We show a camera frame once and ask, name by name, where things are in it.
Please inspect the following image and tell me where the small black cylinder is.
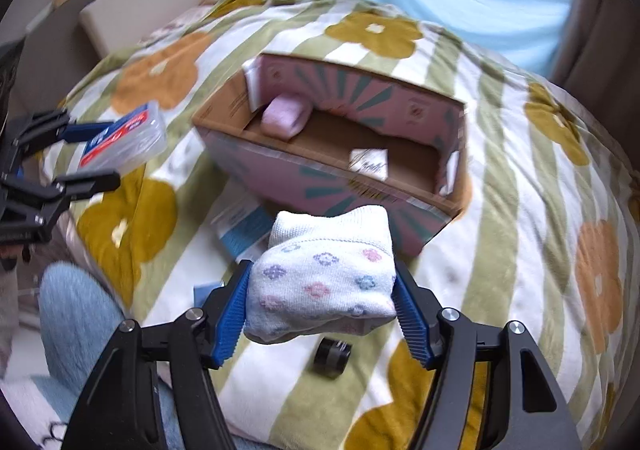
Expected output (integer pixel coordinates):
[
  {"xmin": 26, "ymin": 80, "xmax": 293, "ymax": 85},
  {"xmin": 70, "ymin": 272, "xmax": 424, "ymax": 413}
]
[{"xmin": 313, "ymin": 337, "xmax": 353, "ymax": 374}]

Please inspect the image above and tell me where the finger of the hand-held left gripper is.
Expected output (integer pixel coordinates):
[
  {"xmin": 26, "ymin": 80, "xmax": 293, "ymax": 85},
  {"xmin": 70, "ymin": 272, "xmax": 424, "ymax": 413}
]
[
  {"xmin": 0, "ymin": 171, "xmax": 122, "ymax": 243},
  {"xmin": 10, "ymin": 110, "xmax": 117, "ymax": 161}
]

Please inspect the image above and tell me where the clear plastic case red label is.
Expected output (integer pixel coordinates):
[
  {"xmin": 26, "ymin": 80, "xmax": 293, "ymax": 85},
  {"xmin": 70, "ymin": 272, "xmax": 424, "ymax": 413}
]
[{"xmin": 79, "ymin": 102, "xmax": 168, "ymax": 174}]

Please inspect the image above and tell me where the beige curtain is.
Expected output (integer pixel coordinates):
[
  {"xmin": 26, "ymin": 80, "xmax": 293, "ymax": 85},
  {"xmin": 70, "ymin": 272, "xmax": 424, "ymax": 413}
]
[{"xmin": 547, "ymin": 0, "xmax": 640, "ymax": 103}]

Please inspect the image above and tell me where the person's leg in jeans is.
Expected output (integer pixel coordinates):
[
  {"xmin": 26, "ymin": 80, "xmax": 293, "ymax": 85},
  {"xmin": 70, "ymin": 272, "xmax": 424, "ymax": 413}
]
[{"xmin": 39, "ymin": 262, "xmax": 173, "ymax": 450}]

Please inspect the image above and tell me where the pink folded sock bundle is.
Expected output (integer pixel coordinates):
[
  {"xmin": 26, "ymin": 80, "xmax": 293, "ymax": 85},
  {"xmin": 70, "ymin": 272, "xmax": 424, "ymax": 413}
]
[{"xmin": 261, "ymin": 92, "xmax": 311, "ymax": 137}]

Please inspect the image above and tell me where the pink cardboard box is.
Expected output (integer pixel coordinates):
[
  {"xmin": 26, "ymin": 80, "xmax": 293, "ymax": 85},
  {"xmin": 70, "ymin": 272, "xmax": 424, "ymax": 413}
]
[{"xmin": 192, "ymin": 52, "xmax": 472, "ymax": 258}]

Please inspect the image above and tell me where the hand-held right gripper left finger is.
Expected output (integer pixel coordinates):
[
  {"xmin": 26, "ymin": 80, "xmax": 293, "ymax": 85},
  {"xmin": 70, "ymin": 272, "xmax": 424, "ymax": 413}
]
[{"xmin": 60, "ymin": 259, "xmax": 254, "ymax": 450}]

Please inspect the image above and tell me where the white paper slip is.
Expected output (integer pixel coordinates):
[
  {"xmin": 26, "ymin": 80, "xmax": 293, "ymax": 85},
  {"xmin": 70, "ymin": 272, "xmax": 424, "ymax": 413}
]
[{"xmin": 348, "ymin": 148, "xmax": 390, "ymax": 181}]

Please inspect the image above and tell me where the blue and white packet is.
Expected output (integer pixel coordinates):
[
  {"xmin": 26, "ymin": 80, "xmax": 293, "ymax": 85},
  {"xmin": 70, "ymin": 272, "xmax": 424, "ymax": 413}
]
[{"xmin": 212, "ymin": 200, "xmax": 277, "ymax": 259}]

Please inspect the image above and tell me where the white flower-print sock bundle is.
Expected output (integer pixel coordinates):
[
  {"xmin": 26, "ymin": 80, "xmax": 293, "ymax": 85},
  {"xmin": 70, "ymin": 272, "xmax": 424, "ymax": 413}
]
[{"xmin": 243, "ymin": 205, "xmax": 398, "ymax": 344}]

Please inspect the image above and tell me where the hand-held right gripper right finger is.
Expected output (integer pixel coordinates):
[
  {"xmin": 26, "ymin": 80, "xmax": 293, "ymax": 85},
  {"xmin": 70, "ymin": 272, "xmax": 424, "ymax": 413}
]
[{"xmin": 392, "ymin": 261, "xmax": 583, "ymax": 450}]

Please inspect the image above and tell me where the floral striped blanket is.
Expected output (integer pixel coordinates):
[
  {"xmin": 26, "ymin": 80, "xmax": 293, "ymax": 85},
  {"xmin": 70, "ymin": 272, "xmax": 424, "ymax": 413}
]
[{"xmin": 37, "ymin": 0, "xmax": 640, "ymax": 450}]

